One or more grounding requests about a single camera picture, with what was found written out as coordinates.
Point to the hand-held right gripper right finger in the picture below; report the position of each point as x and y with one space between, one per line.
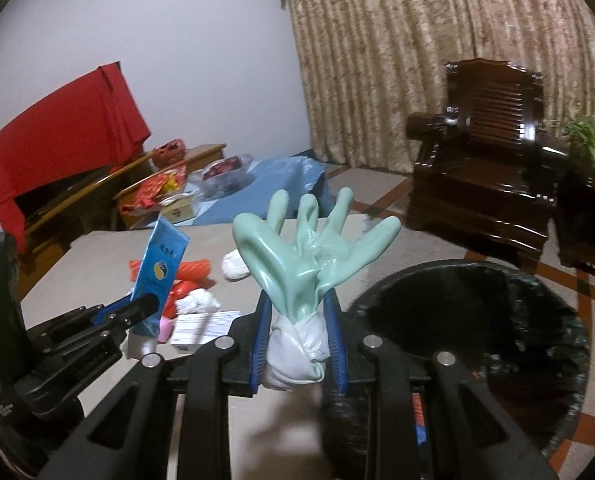
336 345

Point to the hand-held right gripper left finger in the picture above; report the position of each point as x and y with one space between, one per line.
260 350

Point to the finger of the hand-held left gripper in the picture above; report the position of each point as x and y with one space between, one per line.
132 312
108 309

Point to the blue tube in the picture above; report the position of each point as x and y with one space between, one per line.
157 270

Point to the green rubber glove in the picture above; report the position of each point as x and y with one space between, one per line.
287 270

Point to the black trash bin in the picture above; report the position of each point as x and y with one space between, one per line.
477 310

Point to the pink wrapper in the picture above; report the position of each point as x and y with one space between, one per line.
165 329

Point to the white and blue box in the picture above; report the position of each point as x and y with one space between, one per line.
202 327

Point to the white crumpled tissue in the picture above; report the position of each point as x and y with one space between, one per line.
200 304
235 266

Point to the orange packet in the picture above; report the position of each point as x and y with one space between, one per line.
197 269

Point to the light wooden cabinet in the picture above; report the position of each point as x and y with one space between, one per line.
77 205

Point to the small cardboard box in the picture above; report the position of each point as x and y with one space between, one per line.
180 210

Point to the red and yellow packets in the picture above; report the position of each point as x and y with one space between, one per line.
152 187

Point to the small red bag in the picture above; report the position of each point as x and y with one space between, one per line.
168 152

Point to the blue plastic bag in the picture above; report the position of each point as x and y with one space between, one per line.
277 185

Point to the clear plastic bag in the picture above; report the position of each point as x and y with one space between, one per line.
225 172

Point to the red cloth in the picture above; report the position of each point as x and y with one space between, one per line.
62 140

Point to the dark wooden armchair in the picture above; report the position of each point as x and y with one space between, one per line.
482 170

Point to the dark wooden side table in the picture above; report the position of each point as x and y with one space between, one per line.
585 220

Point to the beige patterned curtain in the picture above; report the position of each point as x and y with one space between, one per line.
402 60

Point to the green potted plant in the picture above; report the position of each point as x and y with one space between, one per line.
590 140

